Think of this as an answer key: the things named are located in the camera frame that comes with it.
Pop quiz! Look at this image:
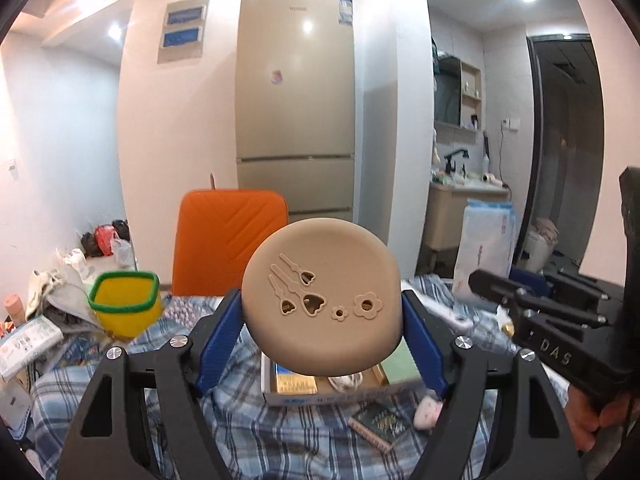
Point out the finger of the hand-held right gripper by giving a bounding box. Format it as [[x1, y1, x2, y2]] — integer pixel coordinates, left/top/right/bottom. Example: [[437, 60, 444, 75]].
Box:
[[510, 266, 626, 307], [468, 270, 609, 332]]

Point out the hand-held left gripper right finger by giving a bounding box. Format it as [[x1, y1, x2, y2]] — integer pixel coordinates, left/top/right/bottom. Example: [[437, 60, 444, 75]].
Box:
[[400, 290, 583, 480]]

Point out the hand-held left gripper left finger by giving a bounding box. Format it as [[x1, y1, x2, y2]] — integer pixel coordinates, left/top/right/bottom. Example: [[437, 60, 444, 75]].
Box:
[[57, 287, 246, 480]]

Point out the white blue soft packet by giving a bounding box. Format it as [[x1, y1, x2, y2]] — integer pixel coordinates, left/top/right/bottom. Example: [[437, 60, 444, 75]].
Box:
[[454, 199, 516, 301]]

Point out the yellow blue packet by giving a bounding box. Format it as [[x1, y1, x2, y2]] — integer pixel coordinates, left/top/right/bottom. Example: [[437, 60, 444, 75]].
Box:
[[270, 365, 321, 395]]

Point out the white cable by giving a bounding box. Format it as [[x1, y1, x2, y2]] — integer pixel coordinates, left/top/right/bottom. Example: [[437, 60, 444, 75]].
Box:
[[327, 372, 366, 392]]

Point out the cardboard box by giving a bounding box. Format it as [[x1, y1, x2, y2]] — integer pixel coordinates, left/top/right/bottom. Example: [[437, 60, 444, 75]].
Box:
[[261, 337, 426, 408]]

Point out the beige round perforated case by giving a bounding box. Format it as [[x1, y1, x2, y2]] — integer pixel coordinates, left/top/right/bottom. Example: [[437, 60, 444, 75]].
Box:
[[241, 217, 405, 376]]

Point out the pink white soft toy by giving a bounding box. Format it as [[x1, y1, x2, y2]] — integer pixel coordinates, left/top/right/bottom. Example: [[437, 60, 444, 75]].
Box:
[[414, 395, 443, 431]]

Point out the person's right hand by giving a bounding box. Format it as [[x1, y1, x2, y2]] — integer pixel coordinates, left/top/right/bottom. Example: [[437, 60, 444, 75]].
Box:
[[567, 385, 628, 453]]

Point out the white bin with cloth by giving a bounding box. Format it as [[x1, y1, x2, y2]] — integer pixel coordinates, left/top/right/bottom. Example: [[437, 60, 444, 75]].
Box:
[[522, 217, 560, 271]]

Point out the dark small box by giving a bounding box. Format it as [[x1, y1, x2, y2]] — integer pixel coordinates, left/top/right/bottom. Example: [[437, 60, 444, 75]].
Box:
[[348, 402, 413, 453]]

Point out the beige vanity cabinet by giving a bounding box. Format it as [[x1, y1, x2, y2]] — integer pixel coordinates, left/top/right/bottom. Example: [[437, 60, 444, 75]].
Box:
[[427, 182, 511, 256]]

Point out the orange quilted chair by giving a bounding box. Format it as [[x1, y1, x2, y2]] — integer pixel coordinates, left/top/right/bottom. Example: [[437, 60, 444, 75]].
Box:
[[171, 189, 290, 297]]

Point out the yellow bin with green rim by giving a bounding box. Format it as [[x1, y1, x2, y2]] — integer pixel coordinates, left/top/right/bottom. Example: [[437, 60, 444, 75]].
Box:
[[88, 271, 163, 339]]

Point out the blue plaid blanket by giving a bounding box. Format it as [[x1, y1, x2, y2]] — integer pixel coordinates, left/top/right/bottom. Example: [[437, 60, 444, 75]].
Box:
[[30, 275, 601, 480]]

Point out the dark door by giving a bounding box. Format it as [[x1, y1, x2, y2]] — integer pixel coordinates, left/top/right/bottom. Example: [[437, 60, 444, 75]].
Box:
[[526, 34, 606, 266]]

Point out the black faucet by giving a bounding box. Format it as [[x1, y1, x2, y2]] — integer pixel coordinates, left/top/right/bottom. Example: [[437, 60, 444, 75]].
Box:
[[444, 149, 468, 176]]

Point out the red plastic bag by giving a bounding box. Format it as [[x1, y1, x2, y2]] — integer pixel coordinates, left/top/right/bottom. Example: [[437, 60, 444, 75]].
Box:
[[94, 225, 117, 257]]

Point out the pile of beige clothes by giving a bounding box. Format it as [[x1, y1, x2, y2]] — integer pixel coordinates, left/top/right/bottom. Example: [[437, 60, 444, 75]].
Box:
[[27, 247, 101, 321]]

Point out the white printed packet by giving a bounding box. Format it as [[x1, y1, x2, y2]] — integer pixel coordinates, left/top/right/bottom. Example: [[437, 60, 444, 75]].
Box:
[[0, 317, 65, 381]]

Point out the mirror cabinet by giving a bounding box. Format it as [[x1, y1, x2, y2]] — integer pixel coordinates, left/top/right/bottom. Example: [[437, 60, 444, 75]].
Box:
[[432, 55, 483, 132]]

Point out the pink cup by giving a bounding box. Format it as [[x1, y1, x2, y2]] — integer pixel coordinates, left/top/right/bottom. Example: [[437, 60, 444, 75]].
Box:
[[4, 294, 26, 323]]

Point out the white plastic packet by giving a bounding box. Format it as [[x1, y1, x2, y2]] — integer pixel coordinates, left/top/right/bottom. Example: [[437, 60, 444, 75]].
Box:
[[0, 382, 31, 436]]

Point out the beige refrigerator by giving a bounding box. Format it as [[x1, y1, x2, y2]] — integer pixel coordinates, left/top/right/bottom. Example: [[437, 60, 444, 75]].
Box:
[[235, 0, 360, 223]]

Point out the grey wall panel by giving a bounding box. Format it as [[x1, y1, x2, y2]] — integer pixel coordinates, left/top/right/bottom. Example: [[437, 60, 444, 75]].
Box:
[[157, 0, 211, 65]]

